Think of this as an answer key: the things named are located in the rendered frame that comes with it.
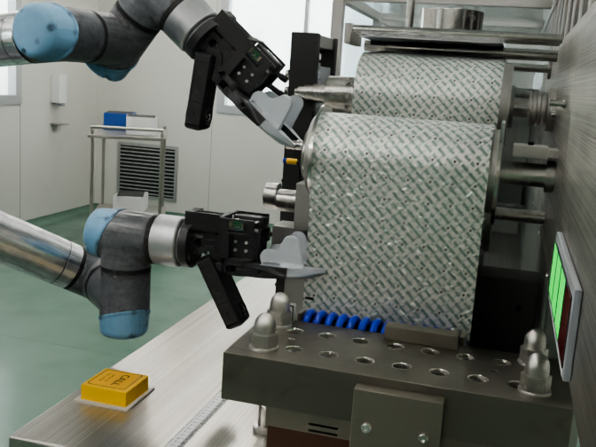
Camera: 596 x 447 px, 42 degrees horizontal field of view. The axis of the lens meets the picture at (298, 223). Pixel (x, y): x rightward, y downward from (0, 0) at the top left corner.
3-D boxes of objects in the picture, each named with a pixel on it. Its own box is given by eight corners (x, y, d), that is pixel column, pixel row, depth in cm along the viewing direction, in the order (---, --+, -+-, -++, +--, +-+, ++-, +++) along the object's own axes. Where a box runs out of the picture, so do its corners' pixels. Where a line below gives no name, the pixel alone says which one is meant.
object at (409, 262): (302, 319, 110) (311, 192, 107) (469, 344, 104) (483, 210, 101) (301, 320, 110) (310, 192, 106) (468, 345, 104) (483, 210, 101)
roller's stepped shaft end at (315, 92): (297, 100, 139) (298, 82, 138) (329, 103, 137) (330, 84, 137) (292, 100, 136) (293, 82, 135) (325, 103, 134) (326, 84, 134)
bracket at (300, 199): (270, 362, 126) (281, 176, 120) (308, 368, 124) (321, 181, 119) (260, 372, 121) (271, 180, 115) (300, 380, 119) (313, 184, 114)
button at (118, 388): (105, 382, 113) (105, 366, 113) (148, 390, 111) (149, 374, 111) (80, 400, 106) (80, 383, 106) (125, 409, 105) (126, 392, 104)
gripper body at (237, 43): (275, 66, 106) (215, 5, 107) (234, 112, 109) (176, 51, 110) (290, 68, 113) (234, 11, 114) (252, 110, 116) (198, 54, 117)
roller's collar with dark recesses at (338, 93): (330, 112, 139) (333, 75, 138) (363, 113, 137) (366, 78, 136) (322, 113, 133) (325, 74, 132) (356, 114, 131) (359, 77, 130)
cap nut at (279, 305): (270, 318, 106) (271, 286, 105) (294, 322, 105) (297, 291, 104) (261, 326, 102) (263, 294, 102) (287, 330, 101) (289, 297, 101)
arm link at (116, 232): (105, 254, 121) (106, 201, 120) (169, 263, 119) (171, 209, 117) (78, 265, 114) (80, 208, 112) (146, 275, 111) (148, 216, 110)
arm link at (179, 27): (155, 32, 110) (178, 35, 118) (176, 54, 110) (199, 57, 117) (188, -9, 108) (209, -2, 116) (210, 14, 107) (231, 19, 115)
